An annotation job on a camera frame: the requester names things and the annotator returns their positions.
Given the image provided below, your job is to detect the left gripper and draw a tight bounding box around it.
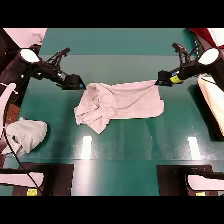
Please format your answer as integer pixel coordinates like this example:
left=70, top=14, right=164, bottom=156
left=60, top=73, right=87, bottom=91

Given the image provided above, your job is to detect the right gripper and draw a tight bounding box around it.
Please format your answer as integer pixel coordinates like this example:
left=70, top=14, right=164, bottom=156
left=155, top=69, right=184, bottom=88

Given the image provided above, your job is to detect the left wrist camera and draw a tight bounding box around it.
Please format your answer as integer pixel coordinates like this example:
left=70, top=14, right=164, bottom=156
left=49, top=47, right=72, bottom=69

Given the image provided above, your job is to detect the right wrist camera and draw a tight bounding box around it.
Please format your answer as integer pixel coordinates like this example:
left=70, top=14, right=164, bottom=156
left=171, top=42, right=192, bottom=65

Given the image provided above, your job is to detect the black cable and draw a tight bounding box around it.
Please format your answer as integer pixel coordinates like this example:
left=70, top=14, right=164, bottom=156
left=1, top=124, right=46, bottom=197

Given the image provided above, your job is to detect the cream garment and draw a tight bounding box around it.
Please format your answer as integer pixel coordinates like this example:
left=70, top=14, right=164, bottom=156
left=197, top=76, right=224, bottom=136

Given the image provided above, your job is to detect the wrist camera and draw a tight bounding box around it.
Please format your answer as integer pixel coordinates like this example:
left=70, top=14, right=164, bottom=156
left=49, top=47, right=72, bottom=69
left=171, top=42, right=192, bottom=65

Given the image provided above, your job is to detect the red garment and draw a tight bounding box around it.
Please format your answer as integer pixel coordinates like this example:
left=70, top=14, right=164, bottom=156
left=187, top=27, right=217, bottom=46

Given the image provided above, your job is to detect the light grey garment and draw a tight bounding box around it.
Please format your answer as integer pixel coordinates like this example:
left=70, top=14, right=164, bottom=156
left=1, top=117, right=49, bottom=158

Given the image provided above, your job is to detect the pale pink shirt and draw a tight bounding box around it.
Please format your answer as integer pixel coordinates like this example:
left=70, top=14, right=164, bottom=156
left=73, top=79, right=165, bottom=135

